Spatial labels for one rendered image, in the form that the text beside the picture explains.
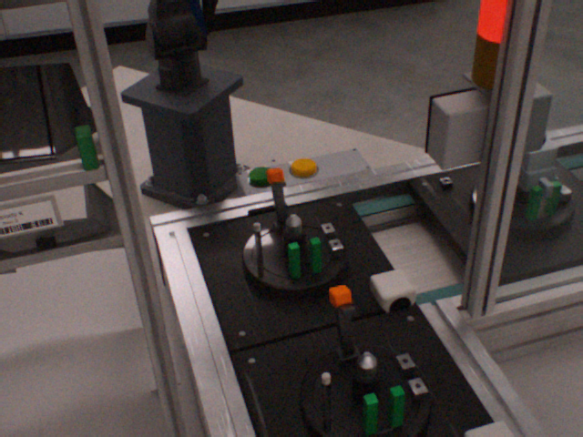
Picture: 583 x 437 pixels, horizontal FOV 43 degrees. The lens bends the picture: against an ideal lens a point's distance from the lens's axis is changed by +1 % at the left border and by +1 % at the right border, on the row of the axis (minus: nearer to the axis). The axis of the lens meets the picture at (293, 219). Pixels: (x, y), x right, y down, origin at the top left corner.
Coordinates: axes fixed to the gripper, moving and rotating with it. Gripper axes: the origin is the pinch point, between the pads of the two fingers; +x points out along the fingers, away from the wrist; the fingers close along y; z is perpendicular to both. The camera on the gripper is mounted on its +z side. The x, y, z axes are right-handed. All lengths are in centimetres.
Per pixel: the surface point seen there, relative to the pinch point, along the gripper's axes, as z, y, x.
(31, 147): 37.3, -21.2, -6.1
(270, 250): 18.8, 1.9, 26.4
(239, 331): 29.7, -5.3, 28.4
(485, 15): 31.9, 21.5, -7.9
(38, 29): -281, -35, 111
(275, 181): 13.7, 4.6, 19.2
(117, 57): -265, 0, 125
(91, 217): 30.0, -18.5, 6.9
